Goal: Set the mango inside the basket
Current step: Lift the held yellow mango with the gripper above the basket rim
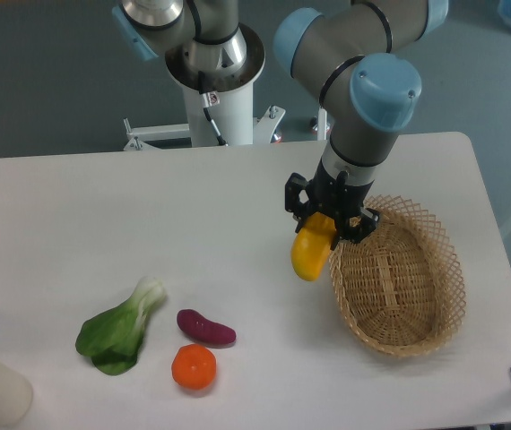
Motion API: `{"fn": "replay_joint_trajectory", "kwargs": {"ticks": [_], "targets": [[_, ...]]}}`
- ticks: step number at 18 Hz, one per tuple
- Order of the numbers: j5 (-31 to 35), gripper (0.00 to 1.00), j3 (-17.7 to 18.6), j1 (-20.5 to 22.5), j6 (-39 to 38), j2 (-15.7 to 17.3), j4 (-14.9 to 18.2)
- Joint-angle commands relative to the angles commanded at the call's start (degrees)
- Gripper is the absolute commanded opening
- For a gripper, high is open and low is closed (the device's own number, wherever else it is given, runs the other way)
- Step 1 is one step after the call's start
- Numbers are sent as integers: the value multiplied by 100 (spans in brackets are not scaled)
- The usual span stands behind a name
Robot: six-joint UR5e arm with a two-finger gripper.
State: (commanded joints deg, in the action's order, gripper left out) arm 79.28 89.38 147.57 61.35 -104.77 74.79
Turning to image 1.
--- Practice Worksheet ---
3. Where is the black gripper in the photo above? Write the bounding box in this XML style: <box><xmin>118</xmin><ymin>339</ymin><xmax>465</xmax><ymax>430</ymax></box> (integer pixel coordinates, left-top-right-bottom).
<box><xmin>284</xmin><ymin>154</ymin><xmax>380</xmax><ymax>250</ymax></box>

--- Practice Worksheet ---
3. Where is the yellow mango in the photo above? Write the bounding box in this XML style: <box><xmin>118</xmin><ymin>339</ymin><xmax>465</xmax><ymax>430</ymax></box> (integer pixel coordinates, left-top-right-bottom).
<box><xmin>290</xmin><ymin>212</ymin><xmax>336</xmax><ymax>281</ymax></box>

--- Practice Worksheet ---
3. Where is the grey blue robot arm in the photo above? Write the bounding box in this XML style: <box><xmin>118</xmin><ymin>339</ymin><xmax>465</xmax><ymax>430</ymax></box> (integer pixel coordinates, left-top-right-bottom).
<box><xmin>112</xmin><ymin>1</ymin><xmax>449</xmax><ymax>249</ymax></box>

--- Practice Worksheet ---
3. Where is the woven wicker basket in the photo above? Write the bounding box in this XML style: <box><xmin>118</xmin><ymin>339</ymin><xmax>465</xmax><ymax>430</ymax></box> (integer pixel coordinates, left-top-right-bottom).
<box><xmin>329</xmin><ymin>195</ymin><xmax>466</xmax><ymax>358</ymax></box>

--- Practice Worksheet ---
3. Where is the purple sweet potato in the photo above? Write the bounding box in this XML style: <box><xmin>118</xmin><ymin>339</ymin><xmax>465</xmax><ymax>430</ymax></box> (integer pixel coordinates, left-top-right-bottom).
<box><xmin>177</xmin><ymin>309</ymin><xmax>237</xmax><ymax>346</ymax></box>

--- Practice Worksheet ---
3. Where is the orange tangerine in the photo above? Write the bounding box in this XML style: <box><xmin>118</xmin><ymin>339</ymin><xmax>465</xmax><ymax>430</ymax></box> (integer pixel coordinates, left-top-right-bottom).
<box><xmin>171</xmin><ymin>344</ymin><xmax>217</xmax><ymax>391</ymax></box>

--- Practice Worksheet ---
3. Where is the green bok choy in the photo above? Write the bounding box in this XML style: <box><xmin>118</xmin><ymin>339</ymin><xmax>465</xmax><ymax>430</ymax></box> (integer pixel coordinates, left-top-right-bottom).
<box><xmin>75</xmin><ymin>277</ymin><xmax>167</xmax><ymax>376</ymax></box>

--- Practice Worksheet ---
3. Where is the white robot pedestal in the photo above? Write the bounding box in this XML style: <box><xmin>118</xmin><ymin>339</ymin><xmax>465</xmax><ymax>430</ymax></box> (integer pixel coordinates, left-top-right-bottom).
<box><xmin>165</xmin><ymin>23</ymin><xmax>265</xmax><ymax>125</ymax></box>

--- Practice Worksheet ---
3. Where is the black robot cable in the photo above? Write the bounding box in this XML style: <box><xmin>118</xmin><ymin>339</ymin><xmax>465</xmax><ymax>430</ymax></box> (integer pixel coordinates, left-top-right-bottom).
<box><xmin>197</xmin><ymin>71</ymin><xmax>229</xmax><ymax>147</ymax></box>

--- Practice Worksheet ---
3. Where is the white metal base frame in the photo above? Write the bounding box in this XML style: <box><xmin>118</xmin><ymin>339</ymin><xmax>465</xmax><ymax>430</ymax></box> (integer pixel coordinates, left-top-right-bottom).
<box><xmin>123</xmin><ymin>105</ymin><xmax>333</xmax><ymax>152</ymax></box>

